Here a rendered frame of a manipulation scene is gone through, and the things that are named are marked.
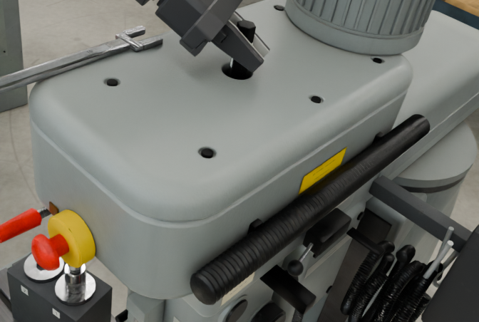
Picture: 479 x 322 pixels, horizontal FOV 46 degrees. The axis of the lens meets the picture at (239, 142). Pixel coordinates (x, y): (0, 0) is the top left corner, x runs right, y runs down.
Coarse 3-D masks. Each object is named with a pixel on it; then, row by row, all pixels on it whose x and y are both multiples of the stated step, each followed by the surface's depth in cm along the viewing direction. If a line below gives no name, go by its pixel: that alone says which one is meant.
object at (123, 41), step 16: (128, 32) 68; (144, 32) 69; (96, 48) 64; (112, 48) 64; (128, 48) 66; (144, 48) 66; (48, 64) 60; (64, 64) 60; (80, 64) 61; (0, 80) 56; (16, 80) 56; (32, 80) 57
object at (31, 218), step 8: (32, 208) 68; (16, 216) 67; (24, 216) 67; (32, 216) 67; (40, 216) 68; (0, 224) 66; (8, 224) 66; (16, 224) 66; (24, 224) 67; (32, 224) 67; (40, 224) 68; (0, 232) 65; (8, 232) 65; (16, 232) 66; (0, 240) 65
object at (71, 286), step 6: (66, 276) 125; (84, 276) 127; (66, 282) 126; (72, 282) 125; (78, 282) 126; (84, 282) 128; (66, 288) 128; (72, 288) 127; (78, 288) 127; (84, 288) 129; (72, 294) 128
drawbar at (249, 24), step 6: (240, 24) 62; (246, 24) 63; (252, 24) 63; (240, 30) 62; (246, 30) 62; (252, 30) 63; (246, 36) 63; (252, 36) 63; (252, 42) 64; (234, 60) 65; (234, 66) 65; (240, 66) 65; (228, 72) 67; (234, 72) 66; (240, 72) 65; (246, 72) 66; (234, 78) 66; (240, 78) 66
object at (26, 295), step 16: (32, 256) 134; (16, 272) 132; (32, 272) 131; (48, 272) 132; (16, 288) 133; (32, 288) 129; (48, 288) 130; (64, 288) 129; (96, 288) 132; (112, 288) 133; (16, 304) 138; (32, 304) 133; (48, 304) 128; (64, 304) 127; (80, 304) 128; (96, 304) 130; (16, 320) 142; (32, 320) 137; (48, 320) 132; (64, 320) 127; (80, 320) 126; (96, 320) 134
